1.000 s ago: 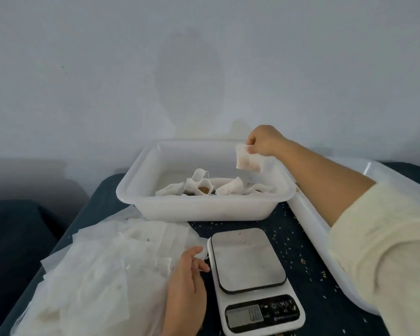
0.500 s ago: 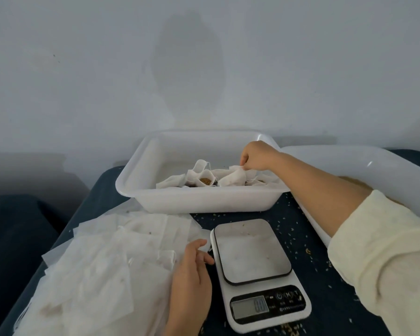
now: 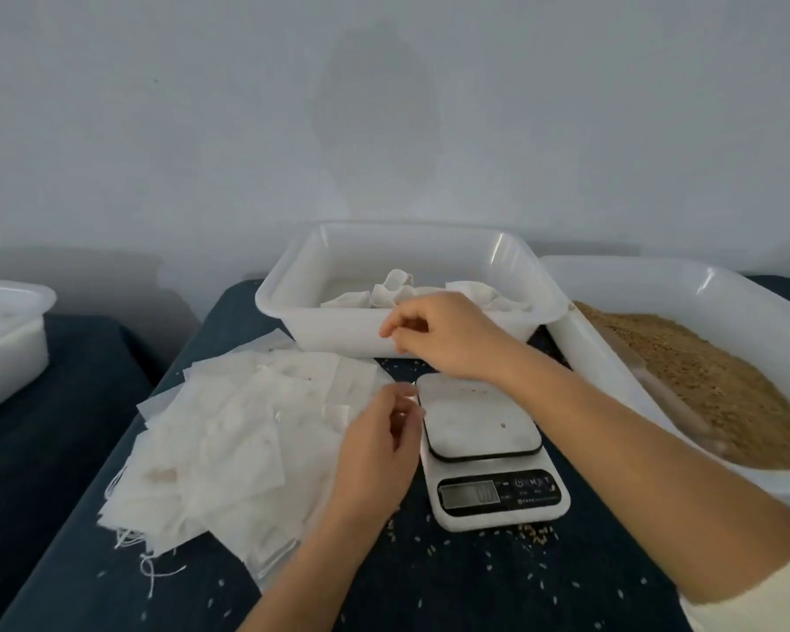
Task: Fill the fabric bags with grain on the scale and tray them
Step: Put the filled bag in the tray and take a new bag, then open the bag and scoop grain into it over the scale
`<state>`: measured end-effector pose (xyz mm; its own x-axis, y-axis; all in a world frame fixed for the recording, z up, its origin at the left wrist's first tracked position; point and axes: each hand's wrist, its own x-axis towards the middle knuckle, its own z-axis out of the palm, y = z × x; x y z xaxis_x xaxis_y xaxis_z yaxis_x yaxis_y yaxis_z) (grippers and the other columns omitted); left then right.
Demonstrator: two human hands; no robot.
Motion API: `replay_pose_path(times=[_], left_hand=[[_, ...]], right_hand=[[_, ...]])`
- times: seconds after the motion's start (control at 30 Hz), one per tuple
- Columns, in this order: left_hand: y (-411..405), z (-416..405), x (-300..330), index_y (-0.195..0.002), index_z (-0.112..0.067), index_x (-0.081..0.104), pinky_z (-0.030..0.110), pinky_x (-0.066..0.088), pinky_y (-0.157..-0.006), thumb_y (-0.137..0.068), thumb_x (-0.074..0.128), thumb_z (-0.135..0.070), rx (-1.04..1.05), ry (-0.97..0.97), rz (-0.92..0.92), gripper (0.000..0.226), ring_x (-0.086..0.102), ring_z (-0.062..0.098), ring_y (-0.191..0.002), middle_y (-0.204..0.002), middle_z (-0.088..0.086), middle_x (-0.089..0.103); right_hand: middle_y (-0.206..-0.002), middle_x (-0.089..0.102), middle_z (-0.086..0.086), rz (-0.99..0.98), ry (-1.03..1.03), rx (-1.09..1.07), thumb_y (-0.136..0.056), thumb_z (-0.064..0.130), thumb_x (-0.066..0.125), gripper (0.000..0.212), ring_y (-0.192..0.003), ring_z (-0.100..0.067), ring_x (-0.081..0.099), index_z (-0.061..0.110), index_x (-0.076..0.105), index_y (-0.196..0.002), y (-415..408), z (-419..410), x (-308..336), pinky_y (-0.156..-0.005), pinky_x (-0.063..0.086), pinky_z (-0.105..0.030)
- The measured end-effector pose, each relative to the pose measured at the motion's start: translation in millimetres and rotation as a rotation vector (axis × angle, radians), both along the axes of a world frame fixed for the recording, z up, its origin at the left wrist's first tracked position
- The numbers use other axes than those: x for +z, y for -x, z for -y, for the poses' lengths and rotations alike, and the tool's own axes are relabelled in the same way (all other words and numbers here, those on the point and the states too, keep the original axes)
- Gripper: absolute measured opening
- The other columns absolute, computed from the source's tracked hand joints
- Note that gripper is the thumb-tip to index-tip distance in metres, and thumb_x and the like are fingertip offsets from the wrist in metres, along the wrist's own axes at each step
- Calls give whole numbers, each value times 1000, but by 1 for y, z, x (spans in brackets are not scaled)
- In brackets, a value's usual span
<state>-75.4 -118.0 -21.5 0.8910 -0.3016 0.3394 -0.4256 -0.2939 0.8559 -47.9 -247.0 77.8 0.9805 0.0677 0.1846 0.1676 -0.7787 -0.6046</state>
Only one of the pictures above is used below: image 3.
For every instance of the person's left hand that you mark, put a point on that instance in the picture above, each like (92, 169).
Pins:
(379, 454)

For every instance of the white plastic tub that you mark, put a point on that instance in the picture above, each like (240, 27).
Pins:
(329, 329)

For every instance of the white tray of grain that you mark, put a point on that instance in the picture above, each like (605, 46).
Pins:
(593, 375)

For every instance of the person's left forearm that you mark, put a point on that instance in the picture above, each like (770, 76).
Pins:
(310, 579)

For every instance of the clear plastic scoop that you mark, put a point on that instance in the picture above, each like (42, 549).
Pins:
(672, 401)

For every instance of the brown grain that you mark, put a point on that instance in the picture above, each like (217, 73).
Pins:
(737, 382)

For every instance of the dark blue tablecloth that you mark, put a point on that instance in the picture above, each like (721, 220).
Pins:
(408, 586)
(53, 467)

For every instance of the white digital kitchen scale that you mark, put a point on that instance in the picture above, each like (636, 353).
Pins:
(481, 421)

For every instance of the white sleeve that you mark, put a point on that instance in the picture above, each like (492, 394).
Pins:
(764, 599)

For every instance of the person's right hand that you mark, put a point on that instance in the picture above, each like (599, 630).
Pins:
(454, 333)

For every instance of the pile of white bags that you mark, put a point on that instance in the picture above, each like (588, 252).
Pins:
(224, 447)

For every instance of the person's right forearm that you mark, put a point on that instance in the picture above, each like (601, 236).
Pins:
(645, 467)

